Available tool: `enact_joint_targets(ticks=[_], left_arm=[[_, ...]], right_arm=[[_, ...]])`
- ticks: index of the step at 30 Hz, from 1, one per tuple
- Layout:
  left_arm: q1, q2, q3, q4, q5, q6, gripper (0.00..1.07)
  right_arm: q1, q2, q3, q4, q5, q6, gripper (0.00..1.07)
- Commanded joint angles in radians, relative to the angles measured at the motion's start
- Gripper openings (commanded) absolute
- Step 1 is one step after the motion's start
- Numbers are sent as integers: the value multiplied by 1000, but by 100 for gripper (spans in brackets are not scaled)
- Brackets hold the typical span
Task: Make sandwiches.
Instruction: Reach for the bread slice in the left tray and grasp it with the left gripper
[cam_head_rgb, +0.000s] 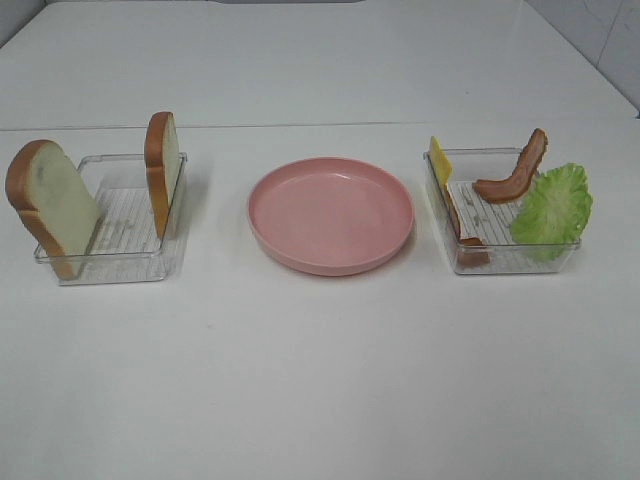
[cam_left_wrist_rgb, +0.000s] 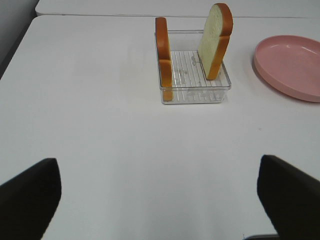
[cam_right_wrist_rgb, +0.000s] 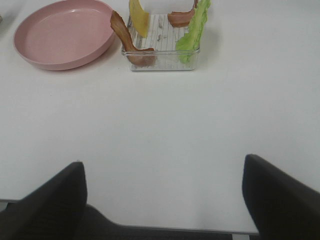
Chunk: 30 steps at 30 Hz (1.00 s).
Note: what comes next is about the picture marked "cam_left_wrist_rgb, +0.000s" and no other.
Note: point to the upright bread slice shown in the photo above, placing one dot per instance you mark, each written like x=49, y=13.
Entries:
x=215, y=39

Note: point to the clear plastic bread tray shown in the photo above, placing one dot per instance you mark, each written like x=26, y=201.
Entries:
x=189, y=83

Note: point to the pink round plate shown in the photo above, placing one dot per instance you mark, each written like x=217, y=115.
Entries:
x=291, y=65

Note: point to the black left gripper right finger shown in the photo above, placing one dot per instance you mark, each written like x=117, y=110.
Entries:
x=290, y=198

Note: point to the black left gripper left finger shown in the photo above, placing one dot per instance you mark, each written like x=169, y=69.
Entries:
x=29, y=201

